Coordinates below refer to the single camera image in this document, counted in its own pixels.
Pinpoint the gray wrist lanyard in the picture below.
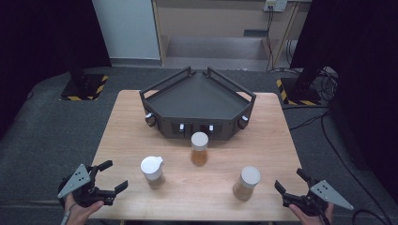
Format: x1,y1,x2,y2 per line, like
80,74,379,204
60,202,78,225

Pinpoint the white panel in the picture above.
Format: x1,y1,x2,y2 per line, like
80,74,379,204
91,0,161,61

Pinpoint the wooden cabinet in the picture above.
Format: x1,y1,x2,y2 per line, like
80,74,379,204
151,0,311,71

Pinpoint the person's right hand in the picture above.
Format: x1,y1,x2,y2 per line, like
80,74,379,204
288,202,335,225

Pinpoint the spice jar with spout lid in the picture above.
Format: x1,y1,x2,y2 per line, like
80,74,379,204
140,156,166,190

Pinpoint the white power strip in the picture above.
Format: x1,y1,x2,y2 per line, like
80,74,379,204
263,0,288,13

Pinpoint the looped black floor cable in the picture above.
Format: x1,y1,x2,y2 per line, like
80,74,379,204
351,209,393,225

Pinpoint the person's left hand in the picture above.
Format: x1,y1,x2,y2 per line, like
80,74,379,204
64,192,105,225

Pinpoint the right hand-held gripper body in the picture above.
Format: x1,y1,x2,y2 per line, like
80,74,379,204
283,179,355,218

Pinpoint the tan spice jar white lid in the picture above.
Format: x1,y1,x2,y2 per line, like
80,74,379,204
232,165,262,203

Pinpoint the orange spice jar white lid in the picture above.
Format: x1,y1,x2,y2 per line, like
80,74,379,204
190,131,209,168

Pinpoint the bundle of black cables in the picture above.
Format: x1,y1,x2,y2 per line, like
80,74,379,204
313,66,340,103

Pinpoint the black curtain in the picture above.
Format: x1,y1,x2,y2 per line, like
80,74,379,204
289,0,398,196
0,0,113,140

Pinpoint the black power strip cable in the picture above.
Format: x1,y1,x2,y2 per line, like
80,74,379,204
265,10,276,71

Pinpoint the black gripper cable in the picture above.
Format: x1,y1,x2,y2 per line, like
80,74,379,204
317,208,332,225

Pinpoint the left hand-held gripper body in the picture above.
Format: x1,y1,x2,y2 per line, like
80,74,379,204
57,163,116,208

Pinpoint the striped black stand base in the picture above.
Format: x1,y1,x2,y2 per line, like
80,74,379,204
59,73,110,102
275,76,323,107

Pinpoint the black corner rack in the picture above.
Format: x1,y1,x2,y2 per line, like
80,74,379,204
139,65,257,141

